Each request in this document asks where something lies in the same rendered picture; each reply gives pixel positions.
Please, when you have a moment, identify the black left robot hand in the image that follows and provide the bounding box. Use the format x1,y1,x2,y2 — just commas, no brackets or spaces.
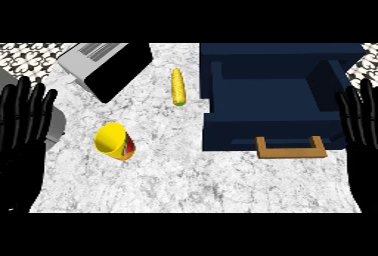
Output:
0,75,59,214

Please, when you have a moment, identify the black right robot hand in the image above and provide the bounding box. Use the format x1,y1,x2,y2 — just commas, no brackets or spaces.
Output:
335,78,378,214

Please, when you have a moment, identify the navy blue drawer front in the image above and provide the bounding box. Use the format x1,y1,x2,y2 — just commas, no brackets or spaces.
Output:
201,118,349,152

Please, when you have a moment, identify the yellow cup with red print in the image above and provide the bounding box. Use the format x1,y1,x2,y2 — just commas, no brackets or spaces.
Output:
93,122,137,162

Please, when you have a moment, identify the navy blue drawer cabinet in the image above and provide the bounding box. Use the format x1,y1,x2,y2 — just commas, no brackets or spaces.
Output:
198,43,369,128

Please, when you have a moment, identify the grey and black toaster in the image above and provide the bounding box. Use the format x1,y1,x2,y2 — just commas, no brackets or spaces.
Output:
56,43,154,104

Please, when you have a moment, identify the yellow corn cob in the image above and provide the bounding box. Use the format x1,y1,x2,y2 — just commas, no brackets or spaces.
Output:
170,67,188,107

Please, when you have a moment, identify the wooden drawer handle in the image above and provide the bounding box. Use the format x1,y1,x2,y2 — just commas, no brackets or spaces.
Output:
254,135,328,160

